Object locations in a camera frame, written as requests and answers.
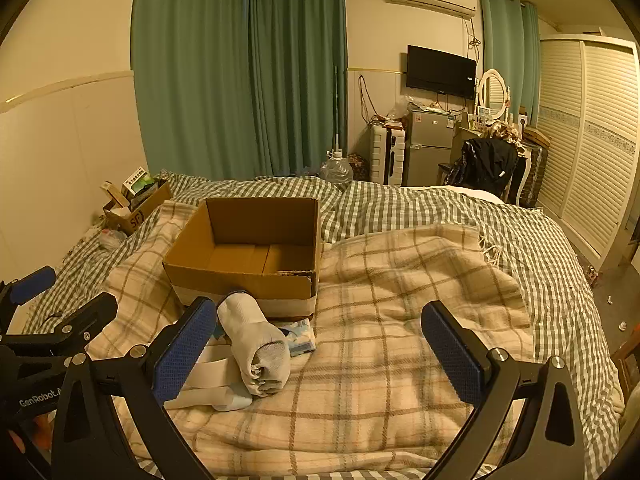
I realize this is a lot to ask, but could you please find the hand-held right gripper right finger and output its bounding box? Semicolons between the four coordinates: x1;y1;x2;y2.
421;301;587;480

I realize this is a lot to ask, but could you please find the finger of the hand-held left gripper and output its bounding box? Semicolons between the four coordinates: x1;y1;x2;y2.
0;266;57;333
0;292;119;357

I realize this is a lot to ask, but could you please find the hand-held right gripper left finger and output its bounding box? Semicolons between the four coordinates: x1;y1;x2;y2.
50;296;218;480

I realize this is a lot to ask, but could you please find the white band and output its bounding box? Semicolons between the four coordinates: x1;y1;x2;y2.
177;357;237;391

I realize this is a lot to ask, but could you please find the white rounded object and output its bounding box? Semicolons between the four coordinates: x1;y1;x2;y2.
172;384;254;413

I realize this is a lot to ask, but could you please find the white sock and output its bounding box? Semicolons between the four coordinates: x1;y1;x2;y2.
216;288;292;398

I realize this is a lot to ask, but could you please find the brown cardboard box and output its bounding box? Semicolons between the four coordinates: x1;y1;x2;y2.
162;197;321;321

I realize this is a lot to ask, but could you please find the blue white tissue packet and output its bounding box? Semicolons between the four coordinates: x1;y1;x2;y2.
277;317;317;357

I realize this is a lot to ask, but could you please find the clear plastic bag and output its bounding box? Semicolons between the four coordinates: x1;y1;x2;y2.
97;227;128;251

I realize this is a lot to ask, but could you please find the beige plaid blanket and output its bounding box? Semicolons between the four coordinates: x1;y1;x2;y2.
87;200;538;473

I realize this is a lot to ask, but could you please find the small printed cardboard box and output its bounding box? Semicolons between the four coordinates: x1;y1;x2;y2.
102;180;173;235

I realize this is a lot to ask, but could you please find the slim beige carton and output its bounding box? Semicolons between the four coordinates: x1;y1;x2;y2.
101;181;130;208

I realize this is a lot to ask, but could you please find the green white carton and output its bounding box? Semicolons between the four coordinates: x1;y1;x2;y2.
122;167;155;197

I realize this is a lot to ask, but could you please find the brown wooden furniture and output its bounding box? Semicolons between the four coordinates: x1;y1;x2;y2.
611;324;640;403

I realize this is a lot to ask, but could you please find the black jacket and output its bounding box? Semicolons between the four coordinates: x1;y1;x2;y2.
450;137;519;193

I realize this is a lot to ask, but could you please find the dark suitcase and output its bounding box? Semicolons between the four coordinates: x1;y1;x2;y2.
522;145;550;208

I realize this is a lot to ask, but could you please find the silver fridge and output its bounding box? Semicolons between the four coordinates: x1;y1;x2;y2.
402;109;456;187

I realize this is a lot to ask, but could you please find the dark patterned bag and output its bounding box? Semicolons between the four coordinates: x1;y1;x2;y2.
347;152;371;182

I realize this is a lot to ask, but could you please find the white suitcase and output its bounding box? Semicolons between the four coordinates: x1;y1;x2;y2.
369;125;407;186

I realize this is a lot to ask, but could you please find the clear water jug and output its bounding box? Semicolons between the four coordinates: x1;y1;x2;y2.
320;150;354;184

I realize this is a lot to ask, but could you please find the crumpled plastic bag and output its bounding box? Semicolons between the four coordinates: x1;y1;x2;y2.
387;95;416;121

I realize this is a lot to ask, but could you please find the white louvred wardrobe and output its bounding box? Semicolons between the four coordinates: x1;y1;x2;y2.
534;34;640;271

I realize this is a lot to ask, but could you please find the white oval mirror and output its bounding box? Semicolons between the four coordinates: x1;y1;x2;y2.
479;68;507;112

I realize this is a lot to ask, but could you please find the thin metal pole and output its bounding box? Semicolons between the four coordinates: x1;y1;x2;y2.
334;65;344;153

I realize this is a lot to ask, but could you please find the light green curtain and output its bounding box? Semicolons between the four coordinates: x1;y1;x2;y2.
477;0;542;128

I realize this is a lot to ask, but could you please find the wall cable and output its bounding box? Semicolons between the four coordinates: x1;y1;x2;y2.
358;74;382;122

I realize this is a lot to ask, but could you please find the black wall television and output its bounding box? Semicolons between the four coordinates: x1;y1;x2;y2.
406;45;477;101

